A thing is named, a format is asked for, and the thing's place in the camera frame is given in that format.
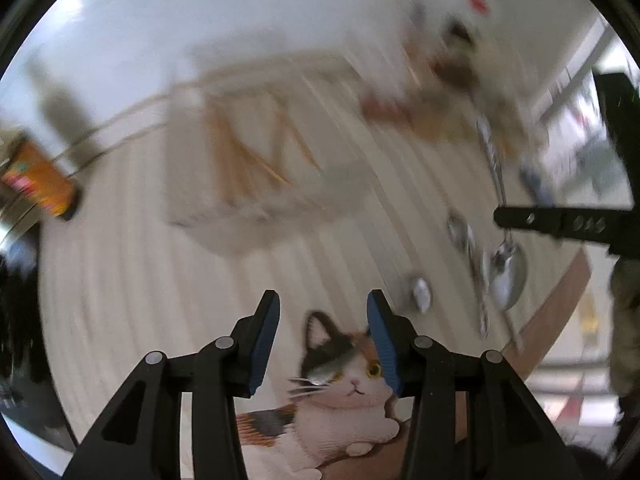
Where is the cat print table mat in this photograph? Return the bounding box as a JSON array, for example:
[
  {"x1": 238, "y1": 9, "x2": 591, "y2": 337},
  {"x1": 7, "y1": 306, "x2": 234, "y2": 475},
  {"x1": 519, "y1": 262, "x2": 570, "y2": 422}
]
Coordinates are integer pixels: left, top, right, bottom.
[{"x1": 39, "y1": 50, "x2": 592, "y2": 480}]

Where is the black gas stove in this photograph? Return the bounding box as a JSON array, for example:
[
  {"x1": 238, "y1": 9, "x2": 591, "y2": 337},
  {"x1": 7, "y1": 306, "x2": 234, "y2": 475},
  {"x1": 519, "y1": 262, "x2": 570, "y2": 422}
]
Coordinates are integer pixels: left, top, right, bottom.
[{"x1": 0, "y1": 250, "x2": 66, "y2": 441}]

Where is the clear plastic container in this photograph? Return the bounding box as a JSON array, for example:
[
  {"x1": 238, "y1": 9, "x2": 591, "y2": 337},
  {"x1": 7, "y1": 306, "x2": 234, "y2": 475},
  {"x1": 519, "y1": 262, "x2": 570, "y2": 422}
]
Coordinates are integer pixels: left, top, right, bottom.
[{"x1": 164, "y1": 46, "x2": 383, "y2": 257}]

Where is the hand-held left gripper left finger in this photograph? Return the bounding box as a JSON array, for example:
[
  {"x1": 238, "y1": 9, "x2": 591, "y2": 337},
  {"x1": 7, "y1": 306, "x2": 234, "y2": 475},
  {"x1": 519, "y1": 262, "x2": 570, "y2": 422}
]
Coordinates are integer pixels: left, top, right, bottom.
[{"x1": 60, "y1": 289, "x2": 281, "y2": 480}]

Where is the metal spoon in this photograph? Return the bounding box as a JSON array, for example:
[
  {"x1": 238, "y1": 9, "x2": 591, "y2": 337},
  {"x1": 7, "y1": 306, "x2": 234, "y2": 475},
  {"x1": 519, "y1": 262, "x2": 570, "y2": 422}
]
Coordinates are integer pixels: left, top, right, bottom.
[
  {"x1": 446, "y1": 214, "x2": 493, "y2": 339},
  {"x1": 475, "y1": 112, "x2": 517, "y2": 267},
  {"x1": 487, "y1": 240, "x2": 530, "y2": 354},
  {"x1": 409, "y1": 276, "x2": 434, "y2": 315}
]

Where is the brown vinegar bottle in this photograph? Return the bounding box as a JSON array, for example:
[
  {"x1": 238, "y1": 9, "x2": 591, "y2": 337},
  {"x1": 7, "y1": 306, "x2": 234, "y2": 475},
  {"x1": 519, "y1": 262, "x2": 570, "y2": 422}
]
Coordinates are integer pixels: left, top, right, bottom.
[{"x1": 0, "y1": 136, "x2": 82, "y2": 222}]

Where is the brown lid jar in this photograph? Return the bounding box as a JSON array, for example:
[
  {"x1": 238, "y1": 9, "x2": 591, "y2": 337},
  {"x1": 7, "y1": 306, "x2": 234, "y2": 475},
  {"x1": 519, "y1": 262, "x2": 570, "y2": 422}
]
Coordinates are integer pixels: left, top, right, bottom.
[{"x1": 415, "y1": 67, "x2": 482, "y2": 143}]

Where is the red cap soy sauce bottle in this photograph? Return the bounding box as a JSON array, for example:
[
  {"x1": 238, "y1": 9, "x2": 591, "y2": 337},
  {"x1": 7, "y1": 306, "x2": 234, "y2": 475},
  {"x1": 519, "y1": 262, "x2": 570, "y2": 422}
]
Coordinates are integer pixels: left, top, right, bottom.
[{"x1": 440, "y1": 0, "x2": 496, "y2": 61}]

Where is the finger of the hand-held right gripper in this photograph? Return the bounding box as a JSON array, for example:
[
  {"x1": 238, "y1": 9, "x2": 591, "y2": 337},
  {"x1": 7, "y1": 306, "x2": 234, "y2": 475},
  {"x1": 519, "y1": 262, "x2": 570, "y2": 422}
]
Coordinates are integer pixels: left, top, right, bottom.
[{"x1": 494, "y1": 204, "x2": 640, "y2": 257}]

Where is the blue smartphone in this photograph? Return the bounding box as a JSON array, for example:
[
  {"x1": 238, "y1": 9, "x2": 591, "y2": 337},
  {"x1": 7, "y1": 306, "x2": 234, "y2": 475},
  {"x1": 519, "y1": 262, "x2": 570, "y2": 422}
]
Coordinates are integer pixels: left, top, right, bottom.
[{"x1": 517, "y1": 164, "x2": 559, "y2": 209}]

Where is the set of wooden chopsticks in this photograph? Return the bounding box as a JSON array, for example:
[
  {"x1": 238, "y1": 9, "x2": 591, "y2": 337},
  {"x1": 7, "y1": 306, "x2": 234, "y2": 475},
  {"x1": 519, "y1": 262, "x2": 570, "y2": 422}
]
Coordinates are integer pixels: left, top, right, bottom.
[{"x1": 205, "y1": 92, "x2": 326, "y2": 197}]

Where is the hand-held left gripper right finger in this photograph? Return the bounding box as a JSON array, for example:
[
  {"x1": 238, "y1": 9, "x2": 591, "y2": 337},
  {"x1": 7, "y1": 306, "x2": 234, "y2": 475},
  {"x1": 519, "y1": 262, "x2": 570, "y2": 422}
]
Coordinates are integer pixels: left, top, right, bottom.
[{"x1": 366, "y1": 289, "x2": 583, "y2": 480}]

